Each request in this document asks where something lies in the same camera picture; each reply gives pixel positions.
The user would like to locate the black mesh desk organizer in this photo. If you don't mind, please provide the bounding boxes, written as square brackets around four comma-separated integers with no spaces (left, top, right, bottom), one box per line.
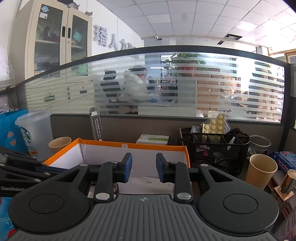
[178,128,250,177]

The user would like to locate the Starbucks translucent plastic cup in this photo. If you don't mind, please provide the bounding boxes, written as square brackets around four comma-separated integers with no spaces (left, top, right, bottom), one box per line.
[15,110,53,162]

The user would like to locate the blue paper gift bag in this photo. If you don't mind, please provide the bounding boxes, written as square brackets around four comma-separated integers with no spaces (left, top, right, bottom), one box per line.
[0,109,28,154]

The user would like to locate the orange cardboard box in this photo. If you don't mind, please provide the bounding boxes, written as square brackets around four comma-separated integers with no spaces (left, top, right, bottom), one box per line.
[43,138,191,195]

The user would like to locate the black tape roll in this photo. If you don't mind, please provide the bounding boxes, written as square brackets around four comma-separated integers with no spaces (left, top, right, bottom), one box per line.
[113,183,119,198]

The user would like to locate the beige paper cup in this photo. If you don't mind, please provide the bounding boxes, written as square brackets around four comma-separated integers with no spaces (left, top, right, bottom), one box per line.
[245,154,278,190]
[48,137,72,154]

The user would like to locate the tall grey product box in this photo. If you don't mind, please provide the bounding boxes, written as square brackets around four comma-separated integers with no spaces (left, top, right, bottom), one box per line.
[89,107,103,141]

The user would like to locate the blue printed tissue box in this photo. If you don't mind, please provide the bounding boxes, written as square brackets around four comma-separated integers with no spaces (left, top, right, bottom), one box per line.
[268,151,296,173]

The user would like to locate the beige glass-door cabinet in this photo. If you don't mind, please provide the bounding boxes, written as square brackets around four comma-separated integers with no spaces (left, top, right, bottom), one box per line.
[9,1,92,83]

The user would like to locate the beige paper cup left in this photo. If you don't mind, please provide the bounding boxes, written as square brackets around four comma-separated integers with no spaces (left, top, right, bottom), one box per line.
[48,137,72,154]

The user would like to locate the beige paper cup right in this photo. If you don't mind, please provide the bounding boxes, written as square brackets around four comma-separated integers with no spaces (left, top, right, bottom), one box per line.
[245,154,278,190]

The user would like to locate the cream toy building brick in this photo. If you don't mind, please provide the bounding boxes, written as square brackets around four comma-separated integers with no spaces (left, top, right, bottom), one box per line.
[202,113,225,134]

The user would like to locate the green white medicine box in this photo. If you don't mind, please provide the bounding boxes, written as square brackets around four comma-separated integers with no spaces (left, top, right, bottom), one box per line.
[136,134,169,146]

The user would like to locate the white printed plastic pouch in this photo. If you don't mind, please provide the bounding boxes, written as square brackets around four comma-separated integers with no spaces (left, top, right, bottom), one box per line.
[274,208,296,240]

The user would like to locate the anime print desk mat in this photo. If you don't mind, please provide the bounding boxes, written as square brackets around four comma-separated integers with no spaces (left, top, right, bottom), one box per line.
[0,197,16,241]

